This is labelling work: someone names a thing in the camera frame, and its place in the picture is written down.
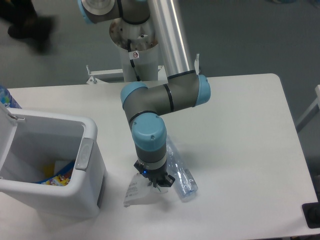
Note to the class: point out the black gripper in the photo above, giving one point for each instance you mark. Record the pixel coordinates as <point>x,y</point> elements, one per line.
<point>158,176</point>

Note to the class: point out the white paper carton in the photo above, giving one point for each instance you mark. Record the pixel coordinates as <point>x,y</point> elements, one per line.
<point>138,193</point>

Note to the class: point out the clear crushed plastic bottle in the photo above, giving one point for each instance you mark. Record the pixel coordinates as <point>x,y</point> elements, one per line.
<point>184,184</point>

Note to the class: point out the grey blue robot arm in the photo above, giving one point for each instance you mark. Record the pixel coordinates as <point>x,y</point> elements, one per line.
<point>144,106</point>

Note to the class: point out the yellow trash piece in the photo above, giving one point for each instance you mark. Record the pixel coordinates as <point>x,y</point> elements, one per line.
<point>49,170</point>

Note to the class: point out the white plastic trash can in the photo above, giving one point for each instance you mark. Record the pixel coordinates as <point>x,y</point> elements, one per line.
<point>29,140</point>

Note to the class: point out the colourful snack wrapper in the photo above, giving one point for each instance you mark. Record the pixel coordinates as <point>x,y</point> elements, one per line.
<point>59,180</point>

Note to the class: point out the black device at table edge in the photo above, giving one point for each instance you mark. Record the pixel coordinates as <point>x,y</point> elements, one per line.
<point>312,214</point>

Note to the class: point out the blue patterned bottle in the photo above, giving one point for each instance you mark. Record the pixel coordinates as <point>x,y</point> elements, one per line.
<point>7,99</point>

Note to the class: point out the person's black shoe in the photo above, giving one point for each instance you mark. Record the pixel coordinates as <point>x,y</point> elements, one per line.
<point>36,33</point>

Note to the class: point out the white pedestal base frame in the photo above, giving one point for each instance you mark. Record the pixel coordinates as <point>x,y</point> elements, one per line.
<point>117,76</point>

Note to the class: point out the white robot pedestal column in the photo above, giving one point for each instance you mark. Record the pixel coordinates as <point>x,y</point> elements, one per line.
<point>138,49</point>

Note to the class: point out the white frame at right edge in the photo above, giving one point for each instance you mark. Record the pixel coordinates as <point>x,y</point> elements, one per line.
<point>310,112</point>

